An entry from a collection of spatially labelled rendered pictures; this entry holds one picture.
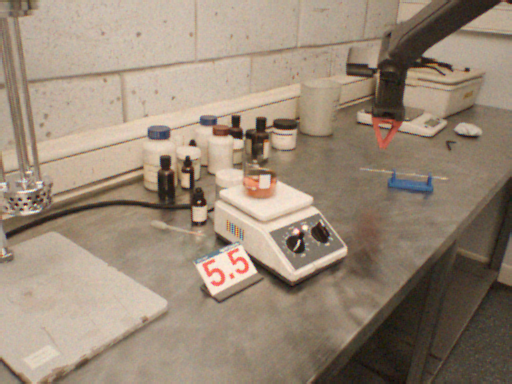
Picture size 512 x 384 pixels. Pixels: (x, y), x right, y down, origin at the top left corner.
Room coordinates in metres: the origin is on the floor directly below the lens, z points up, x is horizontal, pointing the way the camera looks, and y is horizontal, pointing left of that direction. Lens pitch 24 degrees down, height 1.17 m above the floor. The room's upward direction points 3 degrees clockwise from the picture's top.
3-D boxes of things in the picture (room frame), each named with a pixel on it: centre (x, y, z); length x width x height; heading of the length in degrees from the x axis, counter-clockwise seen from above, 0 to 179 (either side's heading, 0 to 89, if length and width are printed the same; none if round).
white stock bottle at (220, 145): (1.06, 0.10, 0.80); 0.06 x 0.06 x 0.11
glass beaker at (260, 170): (0.74, 0.00, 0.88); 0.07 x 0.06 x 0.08; 58
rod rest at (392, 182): (1.02, -0.35, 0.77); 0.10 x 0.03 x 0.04; 80
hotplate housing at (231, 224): (0.72, -0.03, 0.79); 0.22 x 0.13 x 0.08; 43
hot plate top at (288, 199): (0.74, -0.01, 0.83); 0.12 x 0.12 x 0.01; 43
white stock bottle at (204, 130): (1.11, 0.13, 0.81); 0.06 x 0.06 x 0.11
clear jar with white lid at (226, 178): (0.84, 0.06, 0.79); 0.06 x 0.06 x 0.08
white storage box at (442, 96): (1.87, -0.63, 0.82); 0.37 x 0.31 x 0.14; 140
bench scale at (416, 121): (1.57, -0.46, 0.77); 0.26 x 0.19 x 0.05; 56
